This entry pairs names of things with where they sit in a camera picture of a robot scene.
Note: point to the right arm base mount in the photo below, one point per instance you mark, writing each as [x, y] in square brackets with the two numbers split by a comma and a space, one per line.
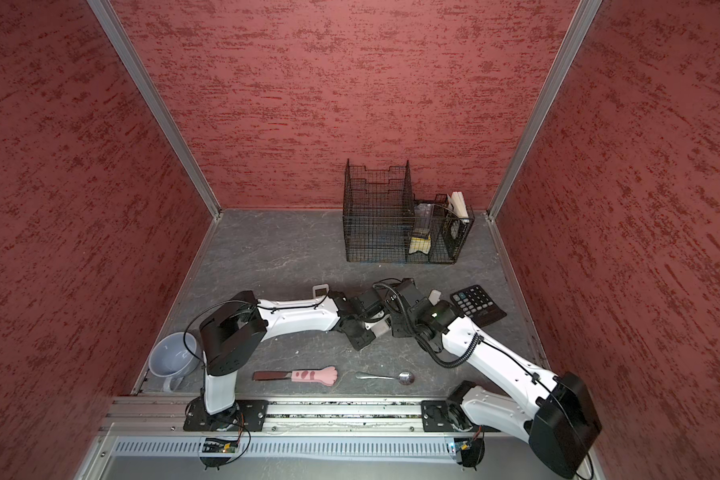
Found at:
[450, 417]

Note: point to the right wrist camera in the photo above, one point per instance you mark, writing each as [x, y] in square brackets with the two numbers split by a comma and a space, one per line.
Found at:
[408, 292]

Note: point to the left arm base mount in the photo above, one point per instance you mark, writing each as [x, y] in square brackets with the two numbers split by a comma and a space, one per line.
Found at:
[228, 416]

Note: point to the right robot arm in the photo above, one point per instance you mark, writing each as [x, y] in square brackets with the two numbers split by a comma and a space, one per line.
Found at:
[554, 414]

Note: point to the white papers in basket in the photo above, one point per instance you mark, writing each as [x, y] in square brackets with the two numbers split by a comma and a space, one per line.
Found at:
[458, 206]

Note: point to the yellow sponge in basket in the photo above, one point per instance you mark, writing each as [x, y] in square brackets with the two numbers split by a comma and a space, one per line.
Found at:
[420, 244]

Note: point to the grey white remote control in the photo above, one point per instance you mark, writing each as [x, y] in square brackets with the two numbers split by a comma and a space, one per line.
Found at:
[380, 328]

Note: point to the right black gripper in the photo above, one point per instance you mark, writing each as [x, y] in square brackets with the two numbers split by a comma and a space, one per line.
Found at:
[398, 329]

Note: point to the aluminium front rail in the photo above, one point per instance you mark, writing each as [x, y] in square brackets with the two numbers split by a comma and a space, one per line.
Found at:
[162, 414]

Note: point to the white air conditioner remote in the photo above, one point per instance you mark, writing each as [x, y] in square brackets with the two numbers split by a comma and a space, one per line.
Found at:
[320, 291]

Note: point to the pink cat paw knife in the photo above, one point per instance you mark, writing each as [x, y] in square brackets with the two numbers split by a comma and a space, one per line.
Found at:
[326, 376]

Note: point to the black calculator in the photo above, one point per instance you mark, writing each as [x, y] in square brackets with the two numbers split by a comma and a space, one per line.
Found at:
[475, 303]

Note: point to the white battery cover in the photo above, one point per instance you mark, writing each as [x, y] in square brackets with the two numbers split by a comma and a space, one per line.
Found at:
[434, 296]

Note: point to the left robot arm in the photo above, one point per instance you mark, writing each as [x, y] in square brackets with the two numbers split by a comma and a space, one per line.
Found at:
[231, 331]

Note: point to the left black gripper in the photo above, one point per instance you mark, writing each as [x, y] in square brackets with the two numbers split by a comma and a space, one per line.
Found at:
[363, 342]

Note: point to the black wire basket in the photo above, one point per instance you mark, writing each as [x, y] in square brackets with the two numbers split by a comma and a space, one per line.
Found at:
[381, 213]

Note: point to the grey bowl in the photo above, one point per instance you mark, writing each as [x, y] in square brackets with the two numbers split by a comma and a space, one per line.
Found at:
[173, 358]

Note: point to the metal spoon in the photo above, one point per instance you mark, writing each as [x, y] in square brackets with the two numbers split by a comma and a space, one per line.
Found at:
[403, 378]

